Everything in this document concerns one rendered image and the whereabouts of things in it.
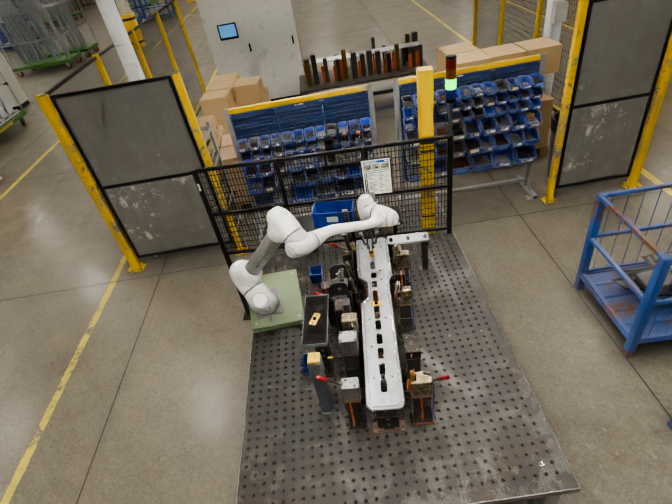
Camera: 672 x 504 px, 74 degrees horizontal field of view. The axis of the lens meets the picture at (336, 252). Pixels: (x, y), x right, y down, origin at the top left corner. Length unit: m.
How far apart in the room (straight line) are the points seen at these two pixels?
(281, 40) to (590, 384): 7.49
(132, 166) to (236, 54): 4.83
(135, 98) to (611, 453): 4.52
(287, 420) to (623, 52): 4.25
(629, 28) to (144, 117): 4.38
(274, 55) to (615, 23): 5.95
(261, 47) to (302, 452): 7.69
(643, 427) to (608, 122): 2.99
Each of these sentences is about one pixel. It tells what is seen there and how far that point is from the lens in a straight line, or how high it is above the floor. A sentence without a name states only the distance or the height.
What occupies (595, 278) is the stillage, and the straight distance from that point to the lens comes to 4.30.
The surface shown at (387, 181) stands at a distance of 3.37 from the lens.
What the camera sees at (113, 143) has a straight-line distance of 4.77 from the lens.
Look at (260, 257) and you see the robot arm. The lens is 2.71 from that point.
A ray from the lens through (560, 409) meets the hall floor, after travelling 3.57.
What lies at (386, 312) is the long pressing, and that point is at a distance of 2.65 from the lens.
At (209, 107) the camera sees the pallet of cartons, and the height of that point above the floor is 0.94.
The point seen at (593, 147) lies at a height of 0.56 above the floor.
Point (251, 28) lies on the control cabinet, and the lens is 9.07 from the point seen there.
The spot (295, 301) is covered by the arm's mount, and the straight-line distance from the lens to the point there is 3.08.
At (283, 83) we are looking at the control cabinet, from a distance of 9.26.
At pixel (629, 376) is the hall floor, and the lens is 3.88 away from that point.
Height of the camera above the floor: 2.92
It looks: 38 degrees down
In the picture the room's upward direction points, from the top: 11 degrees counter-clockwise
